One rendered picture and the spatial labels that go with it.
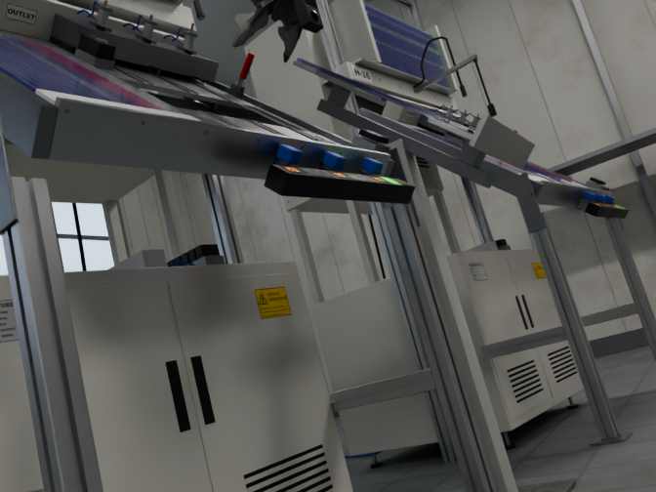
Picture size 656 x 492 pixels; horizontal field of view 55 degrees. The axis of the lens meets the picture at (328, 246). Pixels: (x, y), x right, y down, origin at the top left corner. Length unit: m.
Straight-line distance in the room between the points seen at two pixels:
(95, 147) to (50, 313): 0.22
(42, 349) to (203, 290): 0.56
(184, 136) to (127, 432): 0.47
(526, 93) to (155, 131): 4.25
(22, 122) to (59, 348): 0.27
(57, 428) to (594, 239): 4.27
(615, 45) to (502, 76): 0.78
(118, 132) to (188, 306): 0.45
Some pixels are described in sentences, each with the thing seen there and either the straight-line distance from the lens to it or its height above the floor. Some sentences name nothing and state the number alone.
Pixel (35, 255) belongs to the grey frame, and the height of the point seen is 0.55.
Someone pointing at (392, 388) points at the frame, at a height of 0.30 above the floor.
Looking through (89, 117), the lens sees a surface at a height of 0.72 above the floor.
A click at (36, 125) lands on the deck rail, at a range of 0.78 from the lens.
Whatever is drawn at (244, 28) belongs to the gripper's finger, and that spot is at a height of 1.05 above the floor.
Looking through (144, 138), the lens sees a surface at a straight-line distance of 0.85.
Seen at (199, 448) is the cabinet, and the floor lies 0.30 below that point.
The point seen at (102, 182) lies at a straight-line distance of 1.80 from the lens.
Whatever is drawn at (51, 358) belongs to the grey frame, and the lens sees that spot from 0.70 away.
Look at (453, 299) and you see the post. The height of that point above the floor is 0.44.
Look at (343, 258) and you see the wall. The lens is 5.35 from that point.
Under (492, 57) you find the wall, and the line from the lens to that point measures 5.10.
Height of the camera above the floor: 0.36
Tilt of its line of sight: 11 degrees up
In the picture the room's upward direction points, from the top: 15 degrees counter-clockwise
